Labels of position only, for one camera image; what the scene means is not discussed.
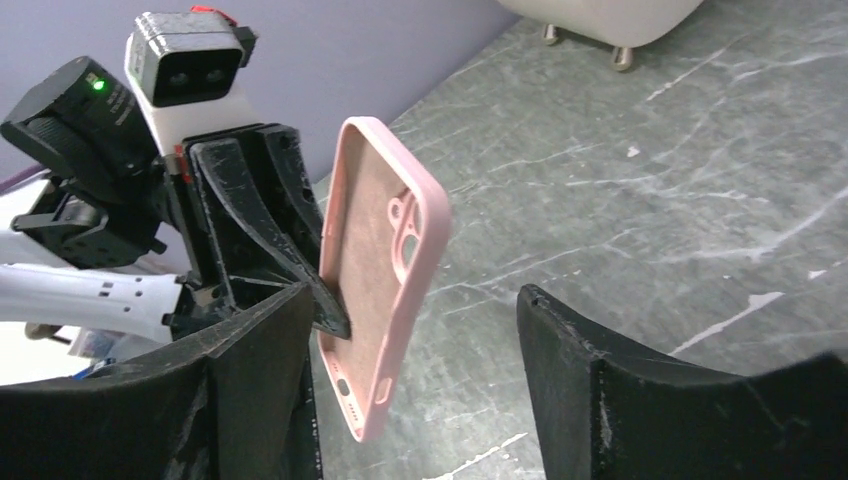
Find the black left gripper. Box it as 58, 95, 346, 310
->
163, 124, 351, 339

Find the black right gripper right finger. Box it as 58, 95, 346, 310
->
516, 284, 847, 480

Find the cream round cylinder box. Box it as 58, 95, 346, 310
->
499, 0, 703, 72

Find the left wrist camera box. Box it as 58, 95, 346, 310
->
124, 6, 260, 155

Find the phone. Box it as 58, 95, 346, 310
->
317, 116, 451, 442

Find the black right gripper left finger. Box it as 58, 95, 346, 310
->
1, 283, 322, 479

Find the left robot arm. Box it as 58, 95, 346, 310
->
1, 56, 351, 339

